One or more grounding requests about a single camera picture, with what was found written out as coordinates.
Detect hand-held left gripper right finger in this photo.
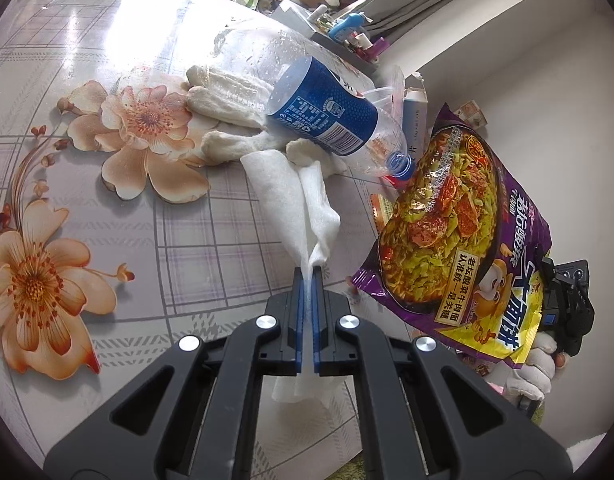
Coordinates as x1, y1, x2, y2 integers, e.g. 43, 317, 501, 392
309, 267, 572, 480

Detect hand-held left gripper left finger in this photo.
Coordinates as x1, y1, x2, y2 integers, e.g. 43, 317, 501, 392
43, 267, 308, 480

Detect white cloth towel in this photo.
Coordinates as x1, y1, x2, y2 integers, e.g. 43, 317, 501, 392
239, 149, 344, 406

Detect purple instant noodle packet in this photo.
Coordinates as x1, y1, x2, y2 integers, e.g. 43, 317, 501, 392
347, 102, 555, 368

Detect white tissue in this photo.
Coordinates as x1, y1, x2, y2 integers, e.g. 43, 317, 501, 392
286, 139, 348, 177
186, 64, 270, 129
201, 129, 288, 166

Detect clear bottle with blue label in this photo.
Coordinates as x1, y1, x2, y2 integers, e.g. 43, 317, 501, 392
214, 25, 418, 190

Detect white and blue carton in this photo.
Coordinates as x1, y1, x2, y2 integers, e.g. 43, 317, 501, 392
402, 87, 430, 161

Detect person's right hand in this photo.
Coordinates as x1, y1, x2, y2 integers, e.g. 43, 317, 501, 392
504, 332, 570, 403

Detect small orange packet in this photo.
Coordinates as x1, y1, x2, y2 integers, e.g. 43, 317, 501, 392
371, 194, 400, 234

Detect white fluffy cloth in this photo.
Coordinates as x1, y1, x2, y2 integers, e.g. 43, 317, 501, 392
567, 432, 608, 472

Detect floral table cover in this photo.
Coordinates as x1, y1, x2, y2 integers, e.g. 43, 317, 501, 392
0, 0, 402, 480

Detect small picture cards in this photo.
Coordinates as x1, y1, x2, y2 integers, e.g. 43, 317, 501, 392
459, 102, 488, 129

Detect clear plastic cup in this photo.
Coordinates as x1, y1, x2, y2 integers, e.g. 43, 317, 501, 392
361, 65, 408, 127

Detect grey tray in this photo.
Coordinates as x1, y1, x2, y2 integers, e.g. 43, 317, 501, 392
311, 29, 384, 72

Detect blue plastic tool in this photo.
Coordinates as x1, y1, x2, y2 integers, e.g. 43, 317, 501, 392
329, 11, 370, 42

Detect grey curtain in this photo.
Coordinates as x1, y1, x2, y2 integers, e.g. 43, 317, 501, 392
354, 0, 492, 53

